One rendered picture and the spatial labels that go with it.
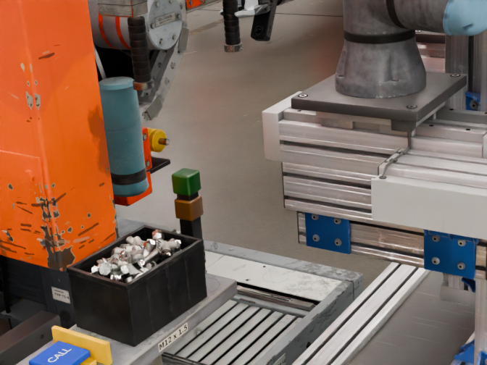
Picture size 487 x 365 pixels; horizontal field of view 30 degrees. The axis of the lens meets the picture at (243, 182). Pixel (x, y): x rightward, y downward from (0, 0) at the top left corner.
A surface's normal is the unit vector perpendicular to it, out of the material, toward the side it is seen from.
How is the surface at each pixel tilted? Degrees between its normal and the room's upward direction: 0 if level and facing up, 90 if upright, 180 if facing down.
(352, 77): 73
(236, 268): 0
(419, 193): 90
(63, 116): 90
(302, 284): 0
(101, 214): 90
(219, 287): 0
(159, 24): 90
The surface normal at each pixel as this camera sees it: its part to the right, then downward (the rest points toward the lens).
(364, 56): -0.50, 0.05
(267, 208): -0.07, -0.93
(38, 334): 0.84, 0.15
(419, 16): -0.62, 0.66
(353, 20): -0.78, 0.28
